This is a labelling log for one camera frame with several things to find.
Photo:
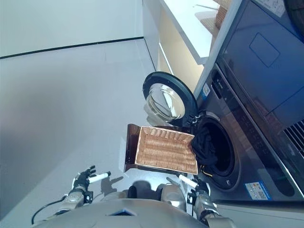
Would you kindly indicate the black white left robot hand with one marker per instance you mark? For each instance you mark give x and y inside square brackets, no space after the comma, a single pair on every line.
[82,179]

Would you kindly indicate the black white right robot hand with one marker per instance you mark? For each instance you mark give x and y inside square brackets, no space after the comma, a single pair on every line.
[202,186]

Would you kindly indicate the black garment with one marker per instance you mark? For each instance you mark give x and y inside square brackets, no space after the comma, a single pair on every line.
[204,142]

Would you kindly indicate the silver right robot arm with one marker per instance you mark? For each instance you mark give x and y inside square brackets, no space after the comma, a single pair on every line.
[206,206]

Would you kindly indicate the round glass washing machine door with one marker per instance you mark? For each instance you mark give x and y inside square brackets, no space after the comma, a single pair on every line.
[187,95]

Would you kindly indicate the dark grey washing machine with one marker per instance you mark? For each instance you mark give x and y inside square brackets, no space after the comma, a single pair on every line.
[261,107]

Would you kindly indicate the silver right robot leg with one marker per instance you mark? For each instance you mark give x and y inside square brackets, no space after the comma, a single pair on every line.
[172,194]

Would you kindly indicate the silver robot leg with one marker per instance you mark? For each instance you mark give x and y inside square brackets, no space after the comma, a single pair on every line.
[116,196]
[172,194]

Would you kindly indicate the silver left robot leg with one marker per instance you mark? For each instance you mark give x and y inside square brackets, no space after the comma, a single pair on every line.
[116,196]

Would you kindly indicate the wicker laundry basket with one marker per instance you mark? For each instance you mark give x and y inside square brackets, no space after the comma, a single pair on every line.
[166,152]

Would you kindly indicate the black left robot foot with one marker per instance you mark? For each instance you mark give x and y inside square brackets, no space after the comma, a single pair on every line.
[132,191]

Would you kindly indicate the blue bordered info sticker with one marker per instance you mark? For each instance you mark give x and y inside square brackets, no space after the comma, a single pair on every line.
[256,190]

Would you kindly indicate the grey robot torso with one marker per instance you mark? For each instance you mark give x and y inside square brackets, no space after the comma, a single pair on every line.
[123,216]

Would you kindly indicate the dark detergent drawer front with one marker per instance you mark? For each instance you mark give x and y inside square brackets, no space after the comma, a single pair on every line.
[219,83]

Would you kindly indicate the white cabinet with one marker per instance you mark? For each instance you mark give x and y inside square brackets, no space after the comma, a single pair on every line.
[175,35]

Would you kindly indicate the wicker storage box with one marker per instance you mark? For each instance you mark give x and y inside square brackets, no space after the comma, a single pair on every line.
[222,12]

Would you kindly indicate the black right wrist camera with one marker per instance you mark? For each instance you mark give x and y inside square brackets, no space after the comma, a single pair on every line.
[190,197]

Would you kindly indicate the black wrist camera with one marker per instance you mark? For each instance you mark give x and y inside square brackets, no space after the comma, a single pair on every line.
[190,197]
[88,196]

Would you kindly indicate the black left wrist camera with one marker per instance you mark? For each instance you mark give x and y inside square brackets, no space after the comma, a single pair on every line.
[88,196]

